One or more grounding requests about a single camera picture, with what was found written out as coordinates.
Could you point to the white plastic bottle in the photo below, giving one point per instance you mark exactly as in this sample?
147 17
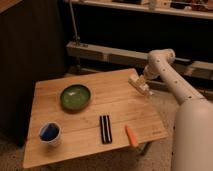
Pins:
144 90

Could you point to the green ceramic bowl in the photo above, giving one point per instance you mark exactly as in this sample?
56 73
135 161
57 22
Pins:
75 97

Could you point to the wooden folding table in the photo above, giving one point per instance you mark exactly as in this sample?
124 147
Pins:
112 95

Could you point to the metal rail beam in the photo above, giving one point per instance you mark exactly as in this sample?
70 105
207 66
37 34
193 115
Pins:
197 69

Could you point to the metal vertical pole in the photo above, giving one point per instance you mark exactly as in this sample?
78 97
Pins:
76 36

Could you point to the orange carrot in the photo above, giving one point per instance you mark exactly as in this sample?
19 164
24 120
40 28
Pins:
131 137

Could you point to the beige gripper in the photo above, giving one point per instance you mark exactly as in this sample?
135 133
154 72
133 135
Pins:
141 81

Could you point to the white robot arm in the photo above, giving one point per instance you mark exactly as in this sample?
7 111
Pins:
193 125

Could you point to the black handle on rail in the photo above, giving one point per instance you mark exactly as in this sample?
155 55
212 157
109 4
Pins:
183 61

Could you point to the white cup with blue inside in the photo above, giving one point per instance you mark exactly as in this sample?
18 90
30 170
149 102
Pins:
50 133

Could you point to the black striped rectangular block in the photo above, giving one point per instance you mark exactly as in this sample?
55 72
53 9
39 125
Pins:
105 129

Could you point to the upper metal shelf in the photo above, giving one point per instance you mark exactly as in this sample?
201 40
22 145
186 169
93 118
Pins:
141 8

